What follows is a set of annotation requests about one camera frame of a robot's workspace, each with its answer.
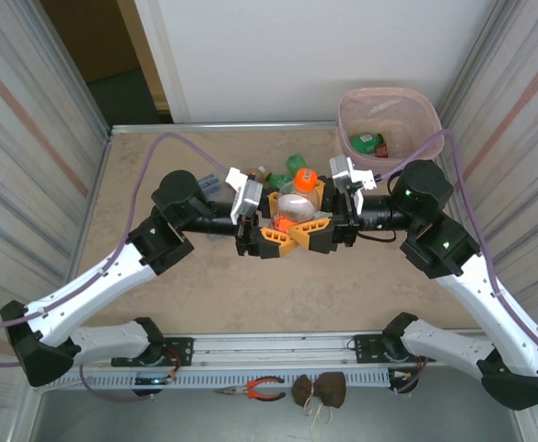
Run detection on pink waste basket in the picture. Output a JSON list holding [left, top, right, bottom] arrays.
[[336, 87, 446, 172]]

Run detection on white door frame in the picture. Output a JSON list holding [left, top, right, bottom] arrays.
[[115, 0, 192, 124]]

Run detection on blue white label water bottle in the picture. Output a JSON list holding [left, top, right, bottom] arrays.
[[198, 172, 229, 195]]

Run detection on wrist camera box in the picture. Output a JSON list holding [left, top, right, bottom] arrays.
[[225, 167, 264, 223], [328, 155, 378, 216]]

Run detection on brown wooden door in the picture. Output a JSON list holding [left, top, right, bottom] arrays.
[[40, 0, 169, 125]]

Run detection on aluminium back rail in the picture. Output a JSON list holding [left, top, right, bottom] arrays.
[[109, 120, 340, 135]]

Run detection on grey metal shelf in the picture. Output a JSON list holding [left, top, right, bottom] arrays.
[[8, 366, 538, 442]]

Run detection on white slotted cable duct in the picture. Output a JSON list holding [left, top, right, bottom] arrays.
[[38, 369, 392, 389]]

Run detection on beige elastic cord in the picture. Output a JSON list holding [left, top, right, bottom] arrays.
[[302, 396, 335, 430]]

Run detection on brown cloth pouch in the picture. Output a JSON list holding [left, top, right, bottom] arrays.
[[290, 371, 347, 409]]

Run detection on large green soda bottle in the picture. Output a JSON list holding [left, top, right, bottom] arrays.
[[349, 132, 387, 156]]

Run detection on aluminium front rail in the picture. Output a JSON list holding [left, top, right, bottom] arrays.
[[28, 327, 523, 369]]

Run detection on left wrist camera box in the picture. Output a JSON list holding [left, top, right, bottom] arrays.
[[225, 167, 264, 223]]

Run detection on orange handled pliers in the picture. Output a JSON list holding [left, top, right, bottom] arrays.
[[213, 376, 287, 401]]

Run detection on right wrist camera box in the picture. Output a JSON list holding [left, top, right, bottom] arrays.
[[328, 155, 378, 216]]

